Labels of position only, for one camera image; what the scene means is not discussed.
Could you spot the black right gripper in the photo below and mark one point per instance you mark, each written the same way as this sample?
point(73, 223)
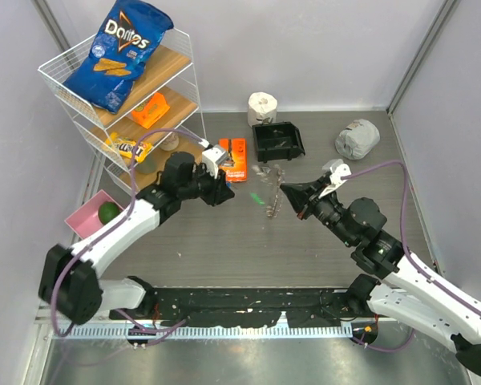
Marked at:
point(305, 196)

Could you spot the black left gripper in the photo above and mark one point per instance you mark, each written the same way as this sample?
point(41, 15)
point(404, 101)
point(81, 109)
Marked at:
point(220, 190)

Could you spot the keys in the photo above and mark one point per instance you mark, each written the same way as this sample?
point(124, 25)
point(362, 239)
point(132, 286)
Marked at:
point(276, 138)

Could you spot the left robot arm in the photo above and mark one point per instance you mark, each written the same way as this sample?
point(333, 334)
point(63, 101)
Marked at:
point(72, 280)

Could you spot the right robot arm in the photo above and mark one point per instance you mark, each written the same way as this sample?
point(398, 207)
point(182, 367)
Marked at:
point(401, 286)

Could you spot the orange razor box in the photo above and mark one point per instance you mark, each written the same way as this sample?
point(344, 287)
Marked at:
point(235, 165)

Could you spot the black plastic storage bin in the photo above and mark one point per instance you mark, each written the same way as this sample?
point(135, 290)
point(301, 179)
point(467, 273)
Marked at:
point(292, 151)

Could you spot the grey wrapped paper bundle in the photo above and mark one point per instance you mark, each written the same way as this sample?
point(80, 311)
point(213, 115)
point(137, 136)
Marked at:
point(357, 139)

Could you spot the white toilet paper roll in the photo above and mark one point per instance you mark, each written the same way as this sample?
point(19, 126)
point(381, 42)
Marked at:
point(262, 108)

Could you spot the yellow M&M candy bag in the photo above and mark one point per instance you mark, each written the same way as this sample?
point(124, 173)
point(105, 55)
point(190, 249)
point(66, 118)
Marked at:
point(128, 148)

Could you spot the orange snack box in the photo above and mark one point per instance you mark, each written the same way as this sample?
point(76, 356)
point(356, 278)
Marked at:
point(149, 112)

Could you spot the green lime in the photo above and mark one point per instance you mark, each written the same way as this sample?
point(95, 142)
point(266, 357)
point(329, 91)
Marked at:
point(108, 211)

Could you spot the pink plastic tray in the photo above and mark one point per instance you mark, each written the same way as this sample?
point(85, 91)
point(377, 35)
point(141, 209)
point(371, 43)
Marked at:
point(85, 220)

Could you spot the blue Doritos chip bag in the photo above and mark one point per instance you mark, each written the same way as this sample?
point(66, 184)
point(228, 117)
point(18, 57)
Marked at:
point(126, 40)

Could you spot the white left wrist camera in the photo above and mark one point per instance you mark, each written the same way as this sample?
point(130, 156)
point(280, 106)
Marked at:
point(213, 156)

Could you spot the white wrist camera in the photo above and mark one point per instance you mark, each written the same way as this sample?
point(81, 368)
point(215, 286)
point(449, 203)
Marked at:
point(213, 156)
point(336, 170)

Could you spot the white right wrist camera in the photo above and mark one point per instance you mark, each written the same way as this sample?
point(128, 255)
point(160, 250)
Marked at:
point(336, 170)

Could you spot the white wire wooden shelf rack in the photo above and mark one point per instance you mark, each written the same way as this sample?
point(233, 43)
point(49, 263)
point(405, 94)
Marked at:
point(170, 72)

